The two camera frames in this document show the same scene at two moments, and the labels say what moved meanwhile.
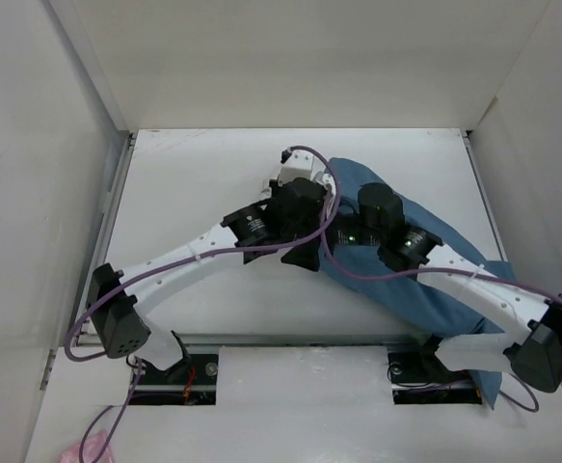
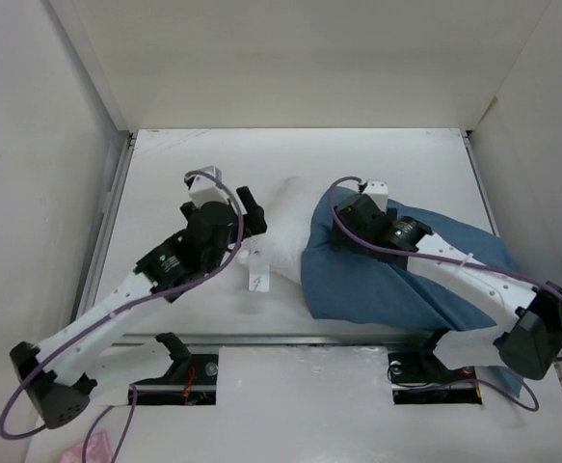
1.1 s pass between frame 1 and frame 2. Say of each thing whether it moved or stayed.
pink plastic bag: stayed
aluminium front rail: stayed
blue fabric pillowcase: moved
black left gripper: moved
